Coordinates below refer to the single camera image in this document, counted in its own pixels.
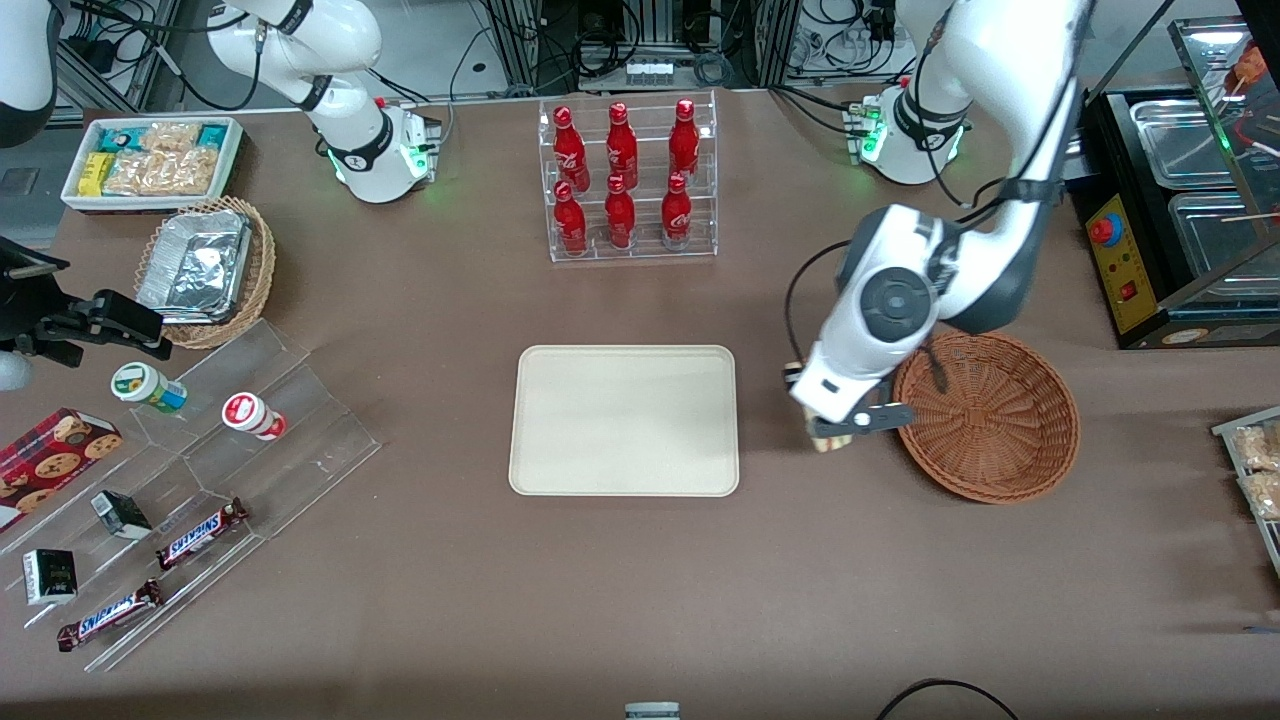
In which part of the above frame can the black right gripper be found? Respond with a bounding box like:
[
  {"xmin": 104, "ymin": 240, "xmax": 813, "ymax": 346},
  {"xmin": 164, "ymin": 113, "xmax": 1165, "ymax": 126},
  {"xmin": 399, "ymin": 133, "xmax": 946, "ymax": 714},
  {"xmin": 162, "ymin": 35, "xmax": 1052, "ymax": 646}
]
[{"xmin": 0, "ymin": 235, "xmax": 174, "ymax": 367}]

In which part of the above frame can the triangular sandwich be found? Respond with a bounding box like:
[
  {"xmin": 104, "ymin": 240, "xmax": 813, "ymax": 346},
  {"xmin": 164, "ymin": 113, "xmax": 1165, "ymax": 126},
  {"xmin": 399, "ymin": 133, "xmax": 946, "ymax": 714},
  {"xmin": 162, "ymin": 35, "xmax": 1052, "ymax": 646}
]
[{"xmin": 783, "ymin": 360, "xmax": 854, "ymax": 454}]

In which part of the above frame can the brown wicker basket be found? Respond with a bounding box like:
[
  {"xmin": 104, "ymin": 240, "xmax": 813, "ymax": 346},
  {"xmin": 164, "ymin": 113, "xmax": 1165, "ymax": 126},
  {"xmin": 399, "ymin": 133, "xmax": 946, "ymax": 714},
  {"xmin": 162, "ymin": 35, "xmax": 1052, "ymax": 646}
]
[{"xmin": 892, "ymin": 329, "xmax": 1082, "ymax": 504}]

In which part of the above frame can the light wicker basket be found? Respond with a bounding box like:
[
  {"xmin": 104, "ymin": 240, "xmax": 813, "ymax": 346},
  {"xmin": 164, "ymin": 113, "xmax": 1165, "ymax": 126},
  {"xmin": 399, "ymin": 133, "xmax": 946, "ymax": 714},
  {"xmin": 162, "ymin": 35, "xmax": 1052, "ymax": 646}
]
[{"xmin": 134, "ymin": 196, "xmax": 277, "ymax": 350}]

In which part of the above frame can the cream plastic tray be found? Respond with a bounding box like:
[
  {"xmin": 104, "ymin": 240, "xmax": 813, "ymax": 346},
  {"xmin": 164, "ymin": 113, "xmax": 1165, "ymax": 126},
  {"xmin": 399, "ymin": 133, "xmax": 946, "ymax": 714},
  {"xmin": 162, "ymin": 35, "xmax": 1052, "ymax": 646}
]
[{"xmin": 508, "ymin": 345, "xmax": 741, "ymax": 498}]

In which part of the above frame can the grey metal snack tray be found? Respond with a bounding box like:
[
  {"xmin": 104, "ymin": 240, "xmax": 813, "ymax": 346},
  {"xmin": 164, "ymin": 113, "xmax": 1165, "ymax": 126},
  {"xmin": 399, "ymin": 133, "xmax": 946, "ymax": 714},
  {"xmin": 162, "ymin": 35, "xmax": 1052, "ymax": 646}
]
[{"xmin": 1211, "ymin": 404, "xmax": 1280, "ymax": 581}]

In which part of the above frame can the green label yogurt cup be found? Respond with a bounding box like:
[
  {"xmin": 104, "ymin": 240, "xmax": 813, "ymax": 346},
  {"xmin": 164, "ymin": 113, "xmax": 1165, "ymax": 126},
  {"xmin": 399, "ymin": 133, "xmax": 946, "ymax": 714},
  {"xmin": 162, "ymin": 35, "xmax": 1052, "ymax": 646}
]
[{"xmin": 110, "ymin": 362, "xmax": 189, "ymax": 415}]

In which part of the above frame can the aluminium foil container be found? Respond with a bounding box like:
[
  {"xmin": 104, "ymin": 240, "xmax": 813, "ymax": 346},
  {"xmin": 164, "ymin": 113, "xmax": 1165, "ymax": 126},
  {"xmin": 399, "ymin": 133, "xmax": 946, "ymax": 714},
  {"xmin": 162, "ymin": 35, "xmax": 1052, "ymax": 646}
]
[{"xmin": 137, "ymin": 209, "xmax": 252, "ymax": 324}]

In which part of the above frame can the red label yogurt cup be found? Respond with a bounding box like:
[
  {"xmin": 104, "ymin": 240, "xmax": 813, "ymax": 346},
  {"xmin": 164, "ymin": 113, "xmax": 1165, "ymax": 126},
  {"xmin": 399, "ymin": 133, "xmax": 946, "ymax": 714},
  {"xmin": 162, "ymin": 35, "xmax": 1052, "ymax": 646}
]
[{"xmin": 221, "ymin": 392, "xmax": 289, "ymax": 442}]

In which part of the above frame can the red cookie box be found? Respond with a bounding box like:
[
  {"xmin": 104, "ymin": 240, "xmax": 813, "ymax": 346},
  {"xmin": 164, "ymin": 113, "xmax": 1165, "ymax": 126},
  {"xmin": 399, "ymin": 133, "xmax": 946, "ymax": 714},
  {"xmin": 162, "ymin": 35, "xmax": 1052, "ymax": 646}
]
[{"xmin": 0, "ymin": 407, "xmax": 124, "ymax": 533}]

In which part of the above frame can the white rectangular snack bin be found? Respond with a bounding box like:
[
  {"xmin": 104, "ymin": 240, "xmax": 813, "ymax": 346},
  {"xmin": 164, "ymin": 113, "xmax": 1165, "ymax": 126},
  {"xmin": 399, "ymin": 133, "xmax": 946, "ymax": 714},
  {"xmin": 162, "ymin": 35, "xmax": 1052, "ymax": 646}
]
[{"xmin": 61, "ymin": 116, "xmax": 245, "ymax": 215}]

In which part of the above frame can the large clear cracker bag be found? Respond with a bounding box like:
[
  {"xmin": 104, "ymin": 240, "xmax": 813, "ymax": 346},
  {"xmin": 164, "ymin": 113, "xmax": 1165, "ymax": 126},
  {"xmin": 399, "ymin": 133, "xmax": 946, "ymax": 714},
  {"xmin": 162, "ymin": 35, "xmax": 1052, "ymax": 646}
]
[{"xmin": 104, "ymin": 149, "xmax": 218, "ymax": 197}]

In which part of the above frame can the small black box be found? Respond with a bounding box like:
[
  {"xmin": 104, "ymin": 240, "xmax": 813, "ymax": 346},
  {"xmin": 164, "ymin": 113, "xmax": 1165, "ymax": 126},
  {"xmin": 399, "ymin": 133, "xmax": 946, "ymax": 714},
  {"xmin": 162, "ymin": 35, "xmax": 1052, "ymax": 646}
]
[
  {"xmin": 22, "ymin": 548, "xmax": 79, "ymax": 607},
  {"xmin": 90, "ymin": 490, "xmax": 154, "ymax": 542}
]

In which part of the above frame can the clear acrylic stepped shelf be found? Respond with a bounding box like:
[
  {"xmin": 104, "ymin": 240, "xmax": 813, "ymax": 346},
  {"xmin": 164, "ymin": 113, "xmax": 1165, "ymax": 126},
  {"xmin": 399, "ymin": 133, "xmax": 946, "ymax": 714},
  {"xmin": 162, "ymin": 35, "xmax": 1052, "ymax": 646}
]
[{"xmin": 0, "ymin": 318, "xmax": 384, "ymax": 674}]

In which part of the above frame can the small clear cracker bag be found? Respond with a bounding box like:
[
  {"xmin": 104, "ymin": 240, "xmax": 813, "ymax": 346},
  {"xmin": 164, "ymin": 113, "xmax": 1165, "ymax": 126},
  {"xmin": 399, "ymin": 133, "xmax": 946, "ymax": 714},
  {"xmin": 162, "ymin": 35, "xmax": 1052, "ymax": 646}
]
[{"xmin": 140, "ymin": 121, "xmax": 202, "ymax": 154}]

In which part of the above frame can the snickers chocolate bar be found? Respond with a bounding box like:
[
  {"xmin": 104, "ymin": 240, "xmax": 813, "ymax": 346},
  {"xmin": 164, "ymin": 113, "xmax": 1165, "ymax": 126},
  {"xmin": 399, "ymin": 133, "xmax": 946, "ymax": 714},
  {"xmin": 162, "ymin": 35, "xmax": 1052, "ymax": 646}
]
[
  {"xmin": 156, "ymin": 498, "xmax": 250, "ymax": 572},
  {"xmin": 56, "ymin": 579, "xmax": 165, "ymax": 653}
]

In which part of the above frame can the black hot food warmer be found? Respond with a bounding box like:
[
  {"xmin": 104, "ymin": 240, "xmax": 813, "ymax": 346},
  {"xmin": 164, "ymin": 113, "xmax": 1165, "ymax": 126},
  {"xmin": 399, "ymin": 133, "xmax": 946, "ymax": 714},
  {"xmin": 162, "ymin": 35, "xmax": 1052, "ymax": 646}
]
[{"xmin": 1063, "ymin": 15, "xmax": 1280, "ymax": 351}]

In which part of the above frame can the red cola bottle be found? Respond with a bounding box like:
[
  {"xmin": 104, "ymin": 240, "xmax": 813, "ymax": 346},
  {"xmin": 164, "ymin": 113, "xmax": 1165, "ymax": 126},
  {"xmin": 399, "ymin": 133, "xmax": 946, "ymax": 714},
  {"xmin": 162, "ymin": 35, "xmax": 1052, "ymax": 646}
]
[
  {"xmin": 552, "ymin": 107, "xmax": 590, "ymax": 193},
  {"xmin": 604, "ymin": 176, "xmax": 638, "ymax": 251},
  {"xmin": 660, "ymin": 173, "xmax": 694, "ymax": 250},
  {"xmin": 553, "ymin": 181, "xmax": 589, "ymax": 257},
  {"xmin": 606, "ymin": 102, "xmax": 639, "ymax": 189},
  {"xmin": 669, "ymin": 99, "xmax": 700, "ymax": 183}
]

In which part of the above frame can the clear acrylic bottle rack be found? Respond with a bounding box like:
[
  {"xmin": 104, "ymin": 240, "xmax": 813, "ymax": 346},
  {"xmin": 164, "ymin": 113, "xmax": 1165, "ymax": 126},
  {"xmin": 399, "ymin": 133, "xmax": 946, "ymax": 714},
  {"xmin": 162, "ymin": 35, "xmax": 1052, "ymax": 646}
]
[{"xmin": 538, "ymin": 90, "xmax": 719, "ymax": 264}]

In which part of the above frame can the steel warmer pan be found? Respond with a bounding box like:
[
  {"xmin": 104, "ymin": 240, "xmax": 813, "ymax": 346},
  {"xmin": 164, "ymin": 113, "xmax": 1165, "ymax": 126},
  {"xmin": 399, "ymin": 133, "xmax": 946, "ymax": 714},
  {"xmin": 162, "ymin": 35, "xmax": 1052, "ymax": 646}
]
[
  {"xmin": 1128, "ymin": 97, "xmax": 1236, "ymax": 189},
  {"xmin": 1167, "ymin": 188, "xmax": 1280, "ymax": 281}
]

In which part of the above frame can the fried snack bag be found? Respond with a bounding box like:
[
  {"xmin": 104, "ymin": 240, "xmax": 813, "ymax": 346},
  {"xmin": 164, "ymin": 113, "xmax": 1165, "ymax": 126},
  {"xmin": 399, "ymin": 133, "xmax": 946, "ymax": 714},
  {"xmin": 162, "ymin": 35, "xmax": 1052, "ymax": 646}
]
[
  {"xmin": 1240, "ymin": 472, "xmax": 1280, "ymax": 522},
  {"xmin": 1232, "ymin": 424, "xmax": 1280, "ymax": 472}
]

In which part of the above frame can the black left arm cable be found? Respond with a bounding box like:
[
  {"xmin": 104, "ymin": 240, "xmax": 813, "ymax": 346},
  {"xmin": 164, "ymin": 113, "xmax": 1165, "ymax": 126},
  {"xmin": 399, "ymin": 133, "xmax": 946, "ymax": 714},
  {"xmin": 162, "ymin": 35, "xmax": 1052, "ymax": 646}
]
[{"xmin": 783, "ymin": 20, "xmax": 1006, "ymax": 393}]

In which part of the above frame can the black floor cable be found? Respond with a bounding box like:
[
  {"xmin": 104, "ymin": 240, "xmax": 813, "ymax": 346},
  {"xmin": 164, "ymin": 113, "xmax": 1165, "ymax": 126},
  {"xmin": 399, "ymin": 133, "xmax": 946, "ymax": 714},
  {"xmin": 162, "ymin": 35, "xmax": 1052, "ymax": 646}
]
[{"xmin": 877, "ymin": 679, "xmax": 1022, "ymax": 720}]

